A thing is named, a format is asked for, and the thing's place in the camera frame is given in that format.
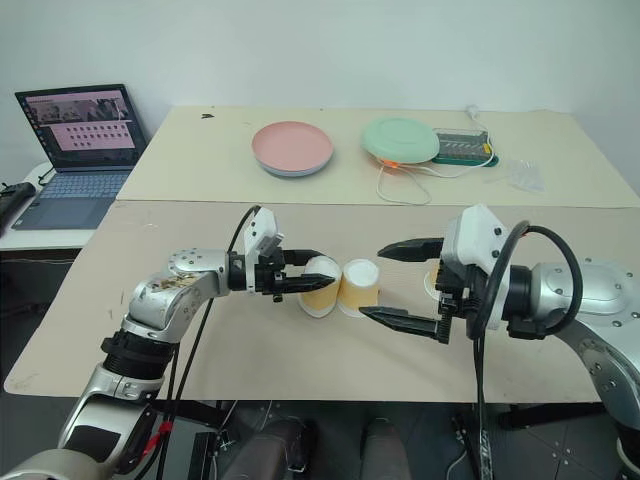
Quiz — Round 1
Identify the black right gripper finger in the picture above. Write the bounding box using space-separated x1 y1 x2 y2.
359 305 442 344
376 237 446 264

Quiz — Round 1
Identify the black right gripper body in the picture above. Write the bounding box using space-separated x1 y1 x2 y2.
435 258 476 347

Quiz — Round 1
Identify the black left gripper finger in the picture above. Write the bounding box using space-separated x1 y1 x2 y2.
276 273 334 296
282 247 322 267

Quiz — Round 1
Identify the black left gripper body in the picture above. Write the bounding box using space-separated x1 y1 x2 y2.
252 248 290 305

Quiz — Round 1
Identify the yellow white paper cup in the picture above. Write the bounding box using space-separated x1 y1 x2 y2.
423 266 444 304
299 256 340 319
338 257 382 319

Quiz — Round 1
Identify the light blue plastic plate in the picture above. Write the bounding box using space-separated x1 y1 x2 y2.
254 153 334 179

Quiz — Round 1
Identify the mint green plastic plate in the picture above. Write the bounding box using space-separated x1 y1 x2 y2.
361 116 442 165

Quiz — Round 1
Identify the pink plastic plate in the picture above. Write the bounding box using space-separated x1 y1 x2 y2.
251 122 335 172

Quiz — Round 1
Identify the clear screwdriver bit box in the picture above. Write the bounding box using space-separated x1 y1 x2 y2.
430 127 501 169

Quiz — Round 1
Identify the dark rounded shape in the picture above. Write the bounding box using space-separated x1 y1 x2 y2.
233 418 322 480
359 418 412 480

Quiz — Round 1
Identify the clear plastic bag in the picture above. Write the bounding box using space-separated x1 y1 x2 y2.
483 158 547 194

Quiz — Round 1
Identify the open grey laptop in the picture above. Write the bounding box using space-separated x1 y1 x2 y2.
10 82 150 232

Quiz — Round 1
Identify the white side table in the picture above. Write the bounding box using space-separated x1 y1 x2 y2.
0 160 92 252

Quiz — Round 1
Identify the black device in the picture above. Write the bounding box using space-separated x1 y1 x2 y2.
0 181 39 237

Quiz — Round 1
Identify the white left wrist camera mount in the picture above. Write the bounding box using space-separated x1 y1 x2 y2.
242 208 287 262

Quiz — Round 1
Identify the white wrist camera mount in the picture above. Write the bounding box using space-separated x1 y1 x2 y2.
242 208 287 262
441 203 512 332

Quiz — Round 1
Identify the power strip with cable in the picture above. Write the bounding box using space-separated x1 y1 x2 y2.
376 105 496 206

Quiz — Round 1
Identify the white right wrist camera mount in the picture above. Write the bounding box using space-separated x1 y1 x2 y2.
441 203 512 332

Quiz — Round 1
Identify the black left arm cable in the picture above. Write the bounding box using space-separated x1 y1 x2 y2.
134 204 264 461

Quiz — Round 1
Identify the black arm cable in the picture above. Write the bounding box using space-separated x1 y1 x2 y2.
467 221 585 480
134 204 264 461

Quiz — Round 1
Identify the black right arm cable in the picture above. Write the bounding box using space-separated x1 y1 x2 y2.
467 221 585 480

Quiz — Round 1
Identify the black table frame bar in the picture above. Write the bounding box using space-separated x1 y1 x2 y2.
148 399 239 428

